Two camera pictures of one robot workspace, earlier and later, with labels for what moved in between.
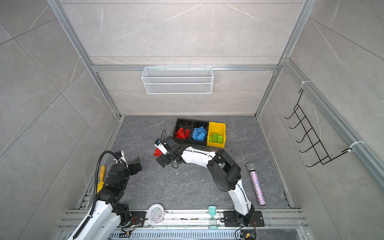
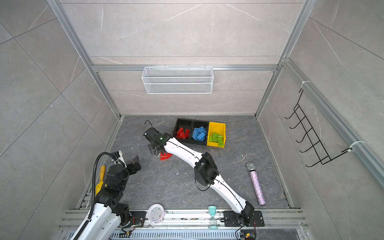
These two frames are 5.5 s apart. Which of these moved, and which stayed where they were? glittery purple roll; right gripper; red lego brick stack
Moved: right gripper
Stayed: glittery purple roll; red lego brick stack
